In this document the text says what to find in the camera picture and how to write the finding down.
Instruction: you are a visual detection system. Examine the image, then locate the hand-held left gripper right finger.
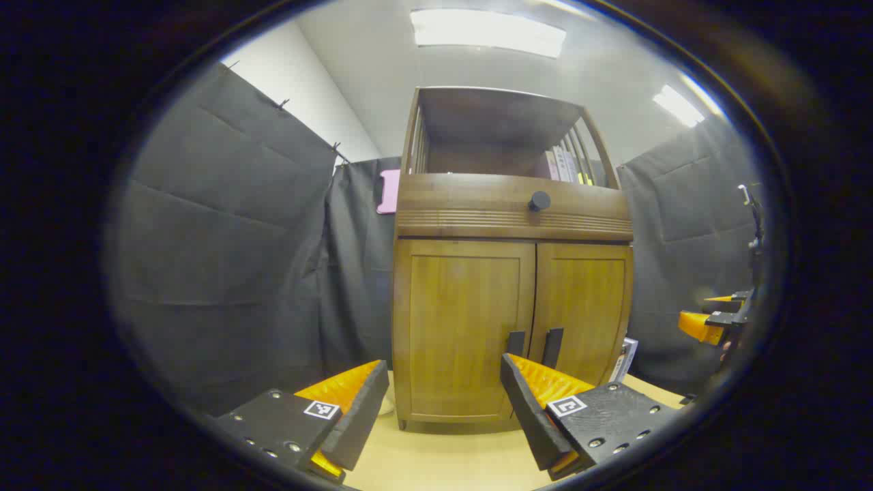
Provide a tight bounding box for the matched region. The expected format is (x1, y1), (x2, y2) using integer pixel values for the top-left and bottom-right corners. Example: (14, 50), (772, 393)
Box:
(500, 353), (683, 481)

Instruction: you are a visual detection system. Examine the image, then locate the small ceiling light panel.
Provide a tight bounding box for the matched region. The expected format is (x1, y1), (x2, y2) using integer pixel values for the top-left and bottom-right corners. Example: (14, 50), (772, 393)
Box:
(653, 84), (705, 128)

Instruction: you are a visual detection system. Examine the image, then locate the wooden double-door shoe cabinet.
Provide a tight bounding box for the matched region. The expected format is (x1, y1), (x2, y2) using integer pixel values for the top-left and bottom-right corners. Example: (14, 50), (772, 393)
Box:
(391, 86), (635, 434)

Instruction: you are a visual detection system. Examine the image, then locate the black right door handle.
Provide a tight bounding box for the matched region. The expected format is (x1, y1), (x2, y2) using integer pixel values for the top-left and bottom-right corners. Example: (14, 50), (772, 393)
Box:
(542, 327), (565, 370)

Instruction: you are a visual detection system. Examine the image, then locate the pink card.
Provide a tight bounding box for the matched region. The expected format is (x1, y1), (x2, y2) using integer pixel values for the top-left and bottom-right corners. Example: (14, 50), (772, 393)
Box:
(376, 169), (401, 215)

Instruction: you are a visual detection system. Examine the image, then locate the black backdrop cloth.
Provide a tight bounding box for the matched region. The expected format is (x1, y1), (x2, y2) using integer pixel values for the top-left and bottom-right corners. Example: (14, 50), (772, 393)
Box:
(109, 61), (771, 417)

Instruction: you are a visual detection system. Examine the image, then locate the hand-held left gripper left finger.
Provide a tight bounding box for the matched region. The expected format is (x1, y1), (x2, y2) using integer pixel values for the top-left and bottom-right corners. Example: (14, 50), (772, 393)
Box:
(211, 359), (390, 485)

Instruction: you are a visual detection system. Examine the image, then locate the row of books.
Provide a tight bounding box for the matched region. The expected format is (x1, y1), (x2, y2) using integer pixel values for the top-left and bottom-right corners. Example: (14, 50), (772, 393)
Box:
(546, 145), (595, 186)

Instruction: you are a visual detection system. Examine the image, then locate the large ceiling light panel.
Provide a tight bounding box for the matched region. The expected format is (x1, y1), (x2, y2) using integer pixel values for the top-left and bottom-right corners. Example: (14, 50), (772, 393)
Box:
(411, 8), (567, 59)

